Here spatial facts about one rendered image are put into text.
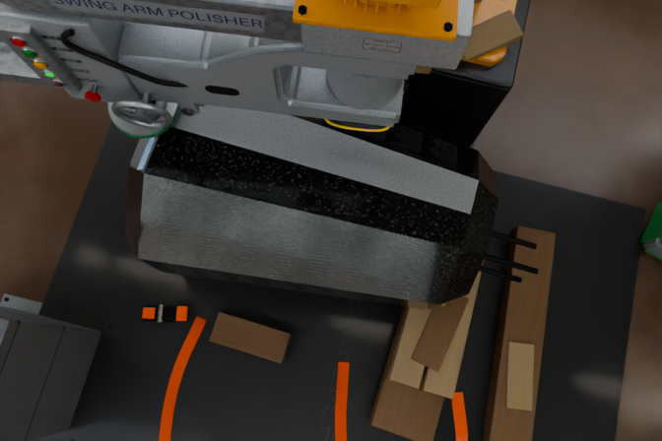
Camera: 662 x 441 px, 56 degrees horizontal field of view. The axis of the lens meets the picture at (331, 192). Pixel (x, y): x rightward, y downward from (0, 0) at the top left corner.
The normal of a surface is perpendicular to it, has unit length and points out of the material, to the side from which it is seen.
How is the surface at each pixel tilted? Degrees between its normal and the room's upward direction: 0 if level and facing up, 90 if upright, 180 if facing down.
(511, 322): 0
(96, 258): 0
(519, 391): 0
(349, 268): 45
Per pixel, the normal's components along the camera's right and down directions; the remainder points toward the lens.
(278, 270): -0.15, 0.48
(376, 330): 0.01, -0.25
